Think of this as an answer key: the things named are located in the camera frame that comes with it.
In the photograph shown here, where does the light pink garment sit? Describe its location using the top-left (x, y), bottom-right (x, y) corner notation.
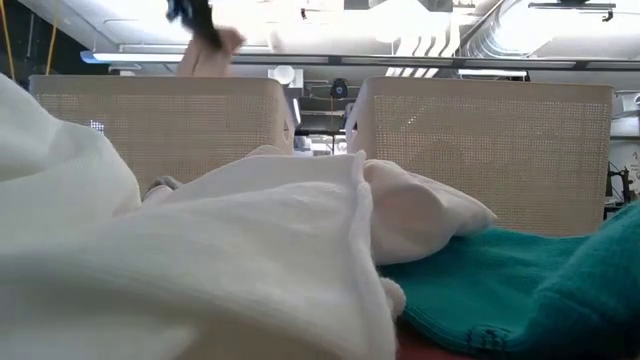
top-left (174, 27), bottom-right (247, 79)

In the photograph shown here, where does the ceiling light strip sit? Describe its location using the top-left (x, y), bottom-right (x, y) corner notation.
top-left (79, 49), bottom-right (209, 65)

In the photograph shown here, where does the white round fixture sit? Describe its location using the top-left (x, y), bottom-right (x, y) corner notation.
top-left (272, 64), bottom-right (304, 89)

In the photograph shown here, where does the white perforated plastic basket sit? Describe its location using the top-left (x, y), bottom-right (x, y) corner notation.
top-left (28, 74), bottom-right (297, 199)
top-left (344, 76), bottom-right (615, 238)

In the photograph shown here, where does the light grey garment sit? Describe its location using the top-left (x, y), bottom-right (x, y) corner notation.
top-left (142, 174), bottom-right (185, 202)

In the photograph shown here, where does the overhead metal beam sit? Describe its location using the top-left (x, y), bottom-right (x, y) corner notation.
top-left (79, 49), bottom-right (640, 71)

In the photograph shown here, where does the pale pink white garment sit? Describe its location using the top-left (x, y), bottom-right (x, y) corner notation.
top-left (360, 157), bottom-right (500, 267)

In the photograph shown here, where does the teal sock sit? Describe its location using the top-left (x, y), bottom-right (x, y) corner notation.
top-left (378, 201), bottom-right (640, 360)

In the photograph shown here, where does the black equipment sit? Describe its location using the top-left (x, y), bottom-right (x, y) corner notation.
top-left (604, 162), bottom-right (640, 219)

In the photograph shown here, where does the yellow cable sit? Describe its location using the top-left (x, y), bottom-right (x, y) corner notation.
top-left (0, 0), bottom-right (16, 81)
top-left (44, 0), bottom-right (60, 76)

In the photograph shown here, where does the black round camera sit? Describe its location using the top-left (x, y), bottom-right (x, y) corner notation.
top-left (329, 78), bottom-right (350, 100)

